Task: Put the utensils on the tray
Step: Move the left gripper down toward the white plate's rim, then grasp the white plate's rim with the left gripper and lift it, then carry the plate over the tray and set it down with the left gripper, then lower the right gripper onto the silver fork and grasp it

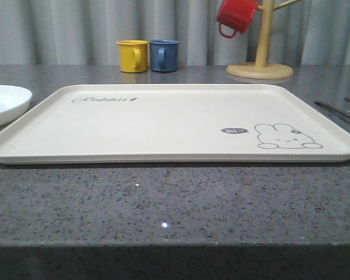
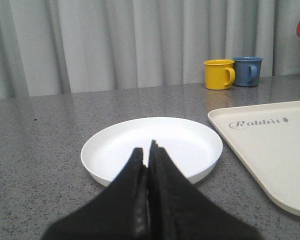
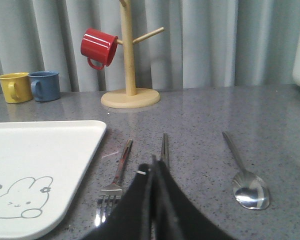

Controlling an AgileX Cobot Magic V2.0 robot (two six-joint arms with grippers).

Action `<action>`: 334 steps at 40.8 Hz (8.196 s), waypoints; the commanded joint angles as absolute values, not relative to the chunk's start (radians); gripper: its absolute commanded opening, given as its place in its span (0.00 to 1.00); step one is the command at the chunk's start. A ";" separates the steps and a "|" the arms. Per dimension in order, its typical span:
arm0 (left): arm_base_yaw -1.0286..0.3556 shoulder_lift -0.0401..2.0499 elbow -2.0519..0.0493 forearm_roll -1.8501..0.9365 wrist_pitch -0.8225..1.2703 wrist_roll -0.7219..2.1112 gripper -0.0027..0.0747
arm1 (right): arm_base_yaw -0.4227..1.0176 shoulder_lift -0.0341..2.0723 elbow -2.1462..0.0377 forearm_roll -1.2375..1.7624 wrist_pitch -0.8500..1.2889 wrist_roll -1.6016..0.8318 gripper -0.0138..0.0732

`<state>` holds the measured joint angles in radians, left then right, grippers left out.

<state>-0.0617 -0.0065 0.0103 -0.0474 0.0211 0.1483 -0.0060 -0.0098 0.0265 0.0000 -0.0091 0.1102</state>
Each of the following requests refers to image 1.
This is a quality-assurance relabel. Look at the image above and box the cream rabbit serving tray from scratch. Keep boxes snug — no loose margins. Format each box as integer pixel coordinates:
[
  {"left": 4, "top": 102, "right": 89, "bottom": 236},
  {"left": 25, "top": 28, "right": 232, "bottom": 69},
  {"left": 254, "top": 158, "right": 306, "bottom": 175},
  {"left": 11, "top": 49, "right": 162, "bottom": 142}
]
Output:
[{"left": 0, "top": 84, "right": 350, "bottom": 164}]

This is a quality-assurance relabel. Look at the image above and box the red enamel mug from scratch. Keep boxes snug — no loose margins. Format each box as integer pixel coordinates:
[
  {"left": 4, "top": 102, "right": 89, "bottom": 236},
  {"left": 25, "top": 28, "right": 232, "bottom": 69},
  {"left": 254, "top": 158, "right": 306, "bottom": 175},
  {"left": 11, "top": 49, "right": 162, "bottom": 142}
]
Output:
[{"left": 216, "top": 0, "right": 258, "bottom": 39}]

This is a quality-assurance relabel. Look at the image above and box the steel chopstick pair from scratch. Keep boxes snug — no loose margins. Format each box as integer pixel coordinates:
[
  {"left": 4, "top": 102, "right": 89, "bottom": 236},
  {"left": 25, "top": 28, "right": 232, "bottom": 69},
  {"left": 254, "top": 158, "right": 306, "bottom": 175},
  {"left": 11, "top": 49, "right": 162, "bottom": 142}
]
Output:
[{"left": 313, "top": 100, "right": 350, "bottom": 126}]

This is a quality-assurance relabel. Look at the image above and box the yellow enamel mug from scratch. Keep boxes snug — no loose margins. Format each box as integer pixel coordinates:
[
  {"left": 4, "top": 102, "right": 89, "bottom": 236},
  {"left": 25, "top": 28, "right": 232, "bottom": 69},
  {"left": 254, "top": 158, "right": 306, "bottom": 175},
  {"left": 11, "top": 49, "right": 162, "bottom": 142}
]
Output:
[{"left": 117, "top": 40, "right": 149, "bottom": 73}]

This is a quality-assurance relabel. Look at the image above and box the white round plate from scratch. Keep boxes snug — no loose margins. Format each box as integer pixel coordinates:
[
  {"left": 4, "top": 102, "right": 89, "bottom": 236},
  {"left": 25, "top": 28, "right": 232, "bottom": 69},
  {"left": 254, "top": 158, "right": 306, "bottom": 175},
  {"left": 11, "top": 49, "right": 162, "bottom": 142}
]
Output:
[{"left": 0, "top": 85, "right": 32, "bottom": 125}]

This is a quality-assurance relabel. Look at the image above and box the wooden mug tree stand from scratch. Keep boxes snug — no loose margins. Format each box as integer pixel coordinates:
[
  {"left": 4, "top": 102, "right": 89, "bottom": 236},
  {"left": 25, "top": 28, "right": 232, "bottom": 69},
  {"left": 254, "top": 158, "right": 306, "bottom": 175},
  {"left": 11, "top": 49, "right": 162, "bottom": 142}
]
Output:
[{"left": 226, "top": 0, "right": 298, "bottom": 79}]

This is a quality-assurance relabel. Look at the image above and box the blue enamel mug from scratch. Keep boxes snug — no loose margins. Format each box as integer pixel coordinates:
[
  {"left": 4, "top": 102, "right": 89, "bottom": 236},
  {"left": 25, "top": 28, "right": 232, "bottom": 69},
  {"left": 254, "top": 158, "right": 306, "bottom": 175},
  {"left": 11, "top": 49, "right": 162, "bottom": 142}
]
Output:
[{"left": 149, "top": 39, "right": 180, "bottom": 72}]

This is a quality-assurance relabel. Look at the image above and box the grey pleated curtain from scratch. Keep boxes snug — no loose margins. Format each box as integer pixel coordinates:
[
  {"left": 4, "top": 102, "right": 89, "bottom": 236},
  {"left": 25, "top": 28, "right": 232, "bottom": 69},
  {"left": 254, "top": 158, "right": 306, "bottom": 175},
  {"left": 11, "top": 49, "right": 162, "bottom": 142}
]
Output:
[{"left": 0, "top": 1, "right": 350, "bottom": 65}]

